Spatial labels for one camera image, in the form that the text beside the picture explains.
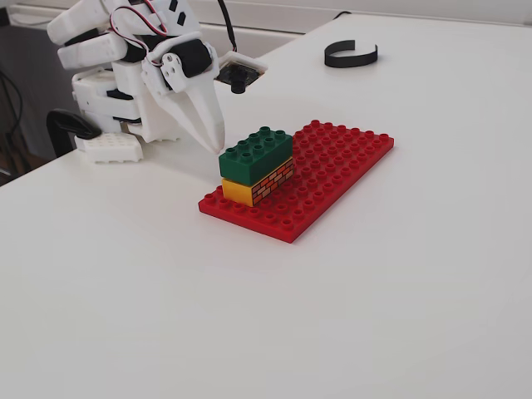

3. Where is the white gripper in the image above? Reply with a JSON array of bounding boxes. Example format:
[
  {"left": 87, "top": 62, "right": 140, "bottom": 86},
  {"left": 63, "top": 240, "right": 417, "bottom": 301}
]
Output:
[{"left": 140, "top": 32, "right": 227, "bottom": 156}]

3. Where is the green lego brick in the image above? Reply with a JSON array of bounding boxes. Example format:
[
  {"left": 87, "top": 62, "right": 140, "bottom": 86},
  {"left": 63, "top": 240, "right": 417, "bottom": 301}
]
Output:
[{"left": 218, "top": 126, "right": 294, "bottom": 185}]

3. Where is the white lego brick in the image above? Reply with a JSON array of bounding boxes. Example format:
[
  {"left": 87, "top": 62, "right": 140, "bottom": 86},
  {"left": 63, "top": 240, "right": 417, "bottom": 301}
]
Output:
[{"left": 74, "top": 132, "right": 145, "bottom": 164}]

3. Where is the yellow lego brick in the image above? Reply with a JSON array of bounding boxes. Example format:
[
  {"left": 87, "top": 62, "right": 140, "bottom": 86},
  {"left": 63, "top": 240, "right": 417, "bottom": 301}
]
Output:
[{"left": 221, "top": 157, "right": 295, "bottom": 208}]

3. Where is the red lego baseplate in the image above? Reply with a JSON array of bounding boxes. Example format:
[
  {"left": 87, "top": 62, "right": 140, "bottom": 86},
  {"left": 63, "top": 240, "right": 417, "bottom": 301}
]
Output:
[{"left": 198, "top": 119, "right": 396, "bottom": 244}]

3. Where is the black table clamp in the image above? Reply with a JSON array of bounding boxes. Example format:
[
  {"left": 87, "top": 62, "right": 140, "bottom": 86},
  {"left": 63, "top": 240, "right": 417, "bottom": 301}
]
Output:
[{"left": 46, "top": 108, "right": 101, "bottom": 159}]

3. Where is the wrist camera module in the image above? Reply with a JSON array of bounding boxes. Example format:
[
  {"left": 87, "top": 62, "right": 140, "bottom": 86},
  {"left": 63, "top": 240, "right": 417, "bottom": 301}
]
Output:
[{"left": 214, "top": 52, "right": 269, "bottom": 96}]

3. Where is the black camera cable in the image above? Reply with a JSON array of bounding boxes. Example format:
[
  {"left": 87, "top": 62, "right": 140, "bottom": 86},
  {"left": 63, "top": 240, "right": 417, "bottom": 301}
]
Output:
[{"left": 216, "top": 0, "right": 239, "bottom": 53}]

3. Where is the red white black servo cable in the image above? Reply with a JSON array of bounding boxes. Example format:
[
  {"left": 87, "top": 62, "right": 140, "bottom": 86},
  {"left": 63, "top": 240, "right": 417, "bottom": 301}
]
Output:
[{"left": 108, "top": 4, "right": 168, "bottom": 67}]

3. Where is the black strap ring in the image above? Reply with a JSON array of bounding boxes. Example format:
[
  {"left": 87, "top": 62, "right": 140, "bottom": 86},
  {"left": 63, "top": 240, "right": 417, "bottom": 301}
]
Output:
[{"left": 323, "top": 39, "right": 379, "bottom": 69}]

